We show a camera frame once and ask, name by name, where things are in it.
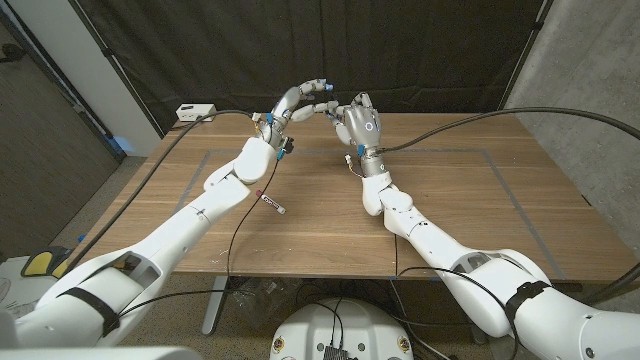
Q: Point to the white floor mat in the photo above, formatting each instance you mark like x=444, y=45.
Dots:
x=15, y=272

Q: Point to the black backdrop stand pole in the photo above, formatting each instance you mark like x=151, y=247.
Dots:
x=115, y=65
x=525, y=55

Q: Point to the yellow and black foot pedal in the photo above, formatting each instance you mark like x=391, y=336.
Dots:
x=40, y=262

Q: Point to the grey tape outline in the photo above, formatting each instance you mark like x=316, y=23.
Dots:
x=450, y=149

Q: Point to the clear plastic bag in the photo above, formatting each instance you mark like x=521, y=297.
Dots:
x=260, y=295

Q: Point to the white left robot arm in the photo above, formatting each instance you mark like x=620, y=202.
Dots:
x=190, y=225

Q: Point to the white robot torso base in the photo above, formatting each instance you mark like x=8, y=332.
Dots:
x=342, y=330

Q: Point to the black backdrop curtain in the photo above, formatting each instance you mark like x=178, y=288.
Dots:
x=225, y=50

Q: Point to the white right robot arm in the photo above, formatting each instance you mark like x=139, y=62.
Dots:
x=440, y=250

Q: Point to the black device on torso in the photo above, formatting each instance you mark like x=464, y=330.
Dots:
x=335, y=353

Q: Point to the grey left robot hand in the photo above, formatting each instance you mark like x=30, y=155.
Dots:
x=282, y=107

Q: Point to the white table leg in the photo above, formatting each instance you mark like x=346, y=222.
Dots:
x=215, y=305

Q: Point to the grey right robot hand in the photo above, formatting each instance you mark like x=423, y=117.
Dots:
x=365, y=127

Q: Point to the white power outlet box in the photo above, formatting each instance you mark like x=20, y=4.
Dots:
x=196, y=112

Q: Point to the red and white marker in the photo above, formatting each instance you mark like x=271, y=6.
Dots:
x=270, y=201

